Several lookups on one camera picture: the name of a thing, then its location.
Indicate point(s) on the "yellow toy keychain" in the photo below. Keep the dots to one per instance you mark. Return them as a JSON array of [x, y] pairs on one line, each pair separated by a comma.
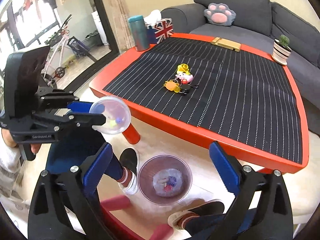
[[183, 68]]

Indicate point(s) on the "union jack tissue box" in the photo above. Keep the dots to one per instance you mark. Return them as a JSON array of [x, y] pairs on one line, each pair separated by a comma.
[[159, 31]]

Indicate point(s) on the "pink bicycle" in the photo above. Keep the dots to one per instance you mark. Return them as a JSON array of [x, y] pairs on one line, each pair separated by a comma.
[[58, 41]]

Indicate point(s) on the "person left hand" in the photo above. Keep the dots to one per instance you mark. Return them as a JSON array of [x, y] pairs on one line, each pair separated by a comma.
[[12, 144]]

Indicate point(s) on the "dark grey sofa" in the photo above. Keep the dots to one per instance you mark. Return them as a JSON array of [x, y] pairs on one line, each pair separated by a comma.
[[257, 24]]

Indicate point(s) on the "black striped table mat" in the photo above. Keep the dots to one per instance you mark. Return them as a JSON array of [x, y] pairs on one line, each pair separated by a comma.
[[242, 96]]

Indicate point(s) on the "orange turtle toy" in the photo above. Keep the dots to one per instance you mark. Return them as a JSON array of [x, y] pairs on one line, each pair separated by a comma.
[[172, 85]]

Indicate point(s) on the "pink pig toy keychain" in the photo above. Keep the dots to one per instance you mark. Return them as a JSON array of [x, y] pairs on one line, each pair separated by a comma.
[[184, 78]]

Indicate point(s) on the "clear round plastic container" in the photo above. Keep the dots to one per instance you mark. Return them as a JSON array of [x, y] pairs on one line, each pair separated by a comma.
[[116, 112]]

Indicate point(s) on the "left foot black shoe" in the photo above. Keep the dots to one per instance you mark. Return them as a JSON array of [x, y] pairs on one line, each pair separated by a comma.
[[129, 160]]

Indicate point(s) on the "potted cactus striped pot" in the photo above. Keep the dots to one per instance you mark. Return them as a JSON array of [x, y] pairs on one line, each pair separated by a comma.
[[281, 50]]

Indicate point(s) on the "beige curtain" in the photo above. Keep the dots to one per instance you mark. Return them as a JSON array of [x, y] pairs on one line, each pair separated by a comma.
[[120, 14]]

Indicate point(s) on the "black sliding door frame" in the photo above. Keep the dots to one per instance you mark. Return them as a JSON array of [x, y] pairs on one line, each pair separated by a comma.
[[30, 23]]

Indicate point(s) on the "wooden block stand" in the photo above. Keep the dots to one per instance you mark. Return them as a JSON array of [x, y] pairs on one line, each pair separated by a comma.
[[225, 43]]

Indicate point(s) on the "teal thermos bottle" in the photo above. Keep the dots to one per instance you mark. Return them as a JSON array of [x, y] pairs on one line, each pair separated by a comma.
[[139, 33]]

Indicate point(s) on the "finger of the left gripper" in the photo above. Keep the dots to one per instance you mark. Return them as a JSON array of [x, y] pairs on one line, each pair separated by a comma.
[[85, 107], [81, 120]]

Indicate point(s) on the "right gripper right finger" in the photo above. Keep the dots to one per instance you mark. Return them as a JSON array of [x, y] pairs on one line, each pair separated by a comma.
[[261, 208]]

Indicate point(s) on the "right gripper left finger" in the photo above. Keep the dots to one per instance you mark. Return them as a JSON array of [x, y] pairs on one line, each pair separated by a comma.
[[64, 206]]

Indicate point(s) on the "purple trash bin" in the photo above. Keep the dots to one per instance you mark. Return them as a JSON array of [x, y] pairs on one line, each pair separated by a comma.
[[164, 179]]

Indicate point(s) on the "paw shaped cushion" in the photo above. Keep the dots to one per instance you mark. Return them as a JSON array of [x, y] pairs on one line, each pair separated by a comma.
[[219, 14]]

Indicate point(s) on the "small black object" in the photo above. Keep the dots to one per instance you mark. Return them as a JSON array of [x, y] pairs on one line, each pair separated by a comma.
[[186, 88]]

